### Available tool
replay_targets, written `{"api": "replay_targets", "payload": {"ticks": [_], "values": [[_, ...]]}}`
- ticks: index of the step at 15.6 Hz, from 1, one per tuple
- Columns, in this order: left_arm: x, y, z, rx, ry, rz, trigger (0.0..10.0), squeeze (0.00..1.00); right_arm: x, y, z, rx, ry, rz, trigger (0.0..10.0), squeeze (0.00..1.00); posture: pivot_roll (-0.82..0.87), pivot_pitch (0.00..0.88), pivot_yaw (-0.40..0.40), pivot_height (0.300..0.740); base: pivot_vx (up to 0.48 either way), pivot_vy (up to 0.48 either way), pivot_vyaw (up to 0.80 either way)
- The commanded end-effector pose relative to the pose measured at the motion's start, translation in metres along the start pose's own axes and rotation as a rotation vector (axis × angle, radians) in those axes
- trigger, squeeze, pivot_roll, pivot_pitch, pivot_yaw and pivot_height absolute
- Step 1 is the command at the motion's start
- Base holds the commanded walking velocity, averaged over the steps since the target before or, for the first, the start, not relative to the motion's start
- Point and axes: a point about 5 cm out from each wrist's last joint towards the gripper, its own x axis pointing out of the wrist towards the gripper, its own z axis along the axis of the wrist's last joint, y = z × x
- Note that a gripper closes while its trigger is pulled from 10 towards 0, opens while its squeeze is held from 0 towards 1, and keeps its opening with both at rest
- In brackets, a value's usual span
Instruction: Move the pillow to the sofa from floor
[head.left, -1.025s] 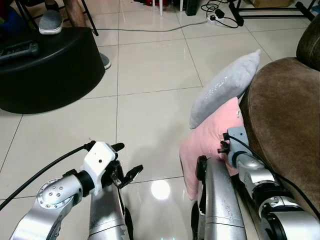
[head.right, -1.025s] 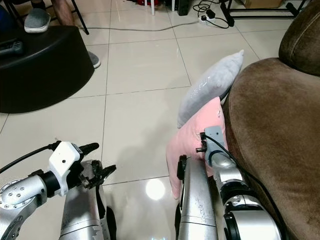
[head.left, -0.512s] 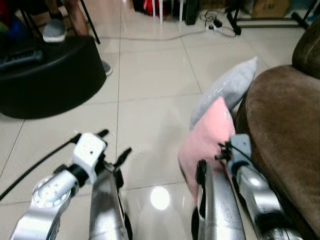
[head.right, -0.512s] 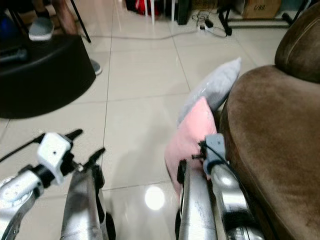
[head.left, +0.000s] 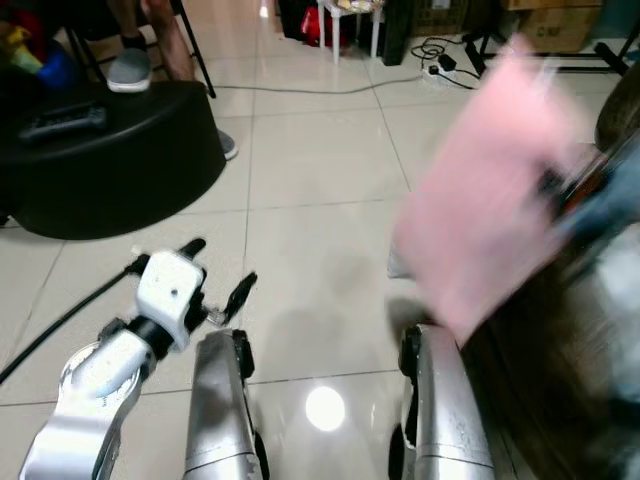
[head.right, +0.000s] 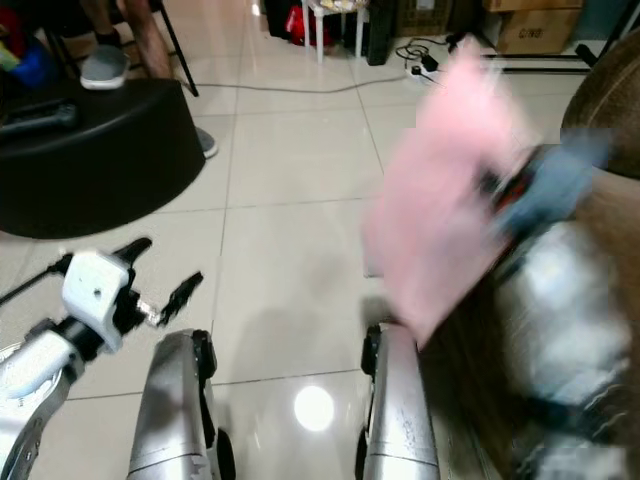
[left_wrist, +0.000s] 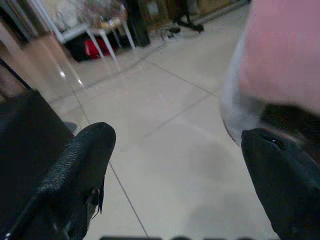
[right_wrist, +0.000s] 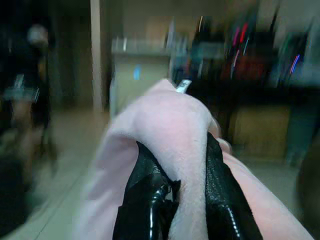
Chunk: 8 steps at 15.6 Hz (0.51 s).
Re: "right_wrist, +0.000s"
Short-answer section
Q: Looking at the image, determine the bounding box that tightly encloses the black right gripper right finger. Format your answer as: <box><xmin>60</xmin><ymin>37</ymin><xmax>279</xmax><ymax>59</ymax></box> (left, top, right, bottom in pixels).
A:
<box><xmin>205</xmin><ymin>132</ymin><xmax>264</xmax><ymax>240</ymax></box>

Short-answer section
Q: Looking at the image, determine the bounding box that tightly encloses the dark shelving unit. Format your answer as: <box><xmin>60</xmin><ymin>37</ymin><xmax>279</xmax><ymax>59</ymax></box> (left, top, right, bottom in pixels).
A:
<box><xmin>169</xmin><ymin>14</ymin><xmax>320</xmax><ymax>166</ymax></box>

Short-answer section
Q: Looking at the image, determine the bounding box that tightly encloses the person in dark clothes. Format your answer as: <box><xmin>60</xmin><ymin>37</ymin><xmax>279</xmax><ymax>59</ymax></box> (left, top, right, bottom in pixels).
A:
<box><xmin>0</xmin><ymin>23</ymin><xmax>58</xmax><ymax>176</ymax></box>

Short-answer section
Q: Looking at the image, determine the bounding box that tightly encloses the brown cardboard box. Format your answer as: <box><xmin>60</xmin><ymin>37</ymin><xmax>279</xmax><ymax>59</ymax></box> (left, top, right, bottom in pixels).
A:
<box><xmin>231</xmin><ymin>104</ymin><xmax>292</xmax><ymax>157</ymax></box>

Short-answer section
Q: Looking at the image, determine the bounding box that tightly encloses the white pillow label tag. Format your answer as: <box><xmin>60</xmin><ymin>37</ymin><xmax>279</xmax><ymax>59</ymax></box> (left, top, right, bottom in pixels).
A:
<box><xmin>174</xmin><ymin>79</ymin><xmax>193</xmax><ymax>95</ymax></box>

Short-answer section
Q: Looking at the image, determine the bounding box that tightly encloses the grey cabinet with blue sticker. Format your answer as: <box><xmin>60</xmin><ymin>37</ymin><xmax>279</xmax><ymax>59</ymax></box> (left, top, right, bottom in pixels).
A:
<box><xmin>109</xmin><ymin>37</ymin><xmax>176</xmax><ymax>118</ymax></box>

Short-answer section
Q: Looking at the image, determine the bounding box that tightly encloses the pink plush pillow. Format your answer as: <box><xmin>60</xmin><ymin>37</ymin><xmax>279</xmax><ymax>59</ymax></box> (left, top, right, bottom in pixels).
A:
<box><xmin>77</xmin><ymin>79</ymin><xmax>315</xmax><ymax>240</ymax></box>

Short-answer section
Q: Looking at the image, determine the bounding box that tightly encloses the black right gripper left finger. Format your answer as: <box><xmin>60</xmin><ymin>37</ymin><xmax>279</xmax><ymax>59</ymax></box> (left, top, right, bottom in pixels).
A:
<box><xmin>112</xmin><ymin>140</ymin><xmax>181</xmax><ymax>240</ymax></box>

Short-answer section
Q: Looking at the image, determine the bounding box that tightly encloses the beige door frame post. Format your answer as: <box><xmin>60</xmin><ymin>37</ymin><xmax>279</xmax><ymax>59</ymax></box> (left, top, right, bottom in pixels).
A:
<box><xmin>89</xmin><ymin>0</ymin><xmax>104</xmax><ymax>112</ymax></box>

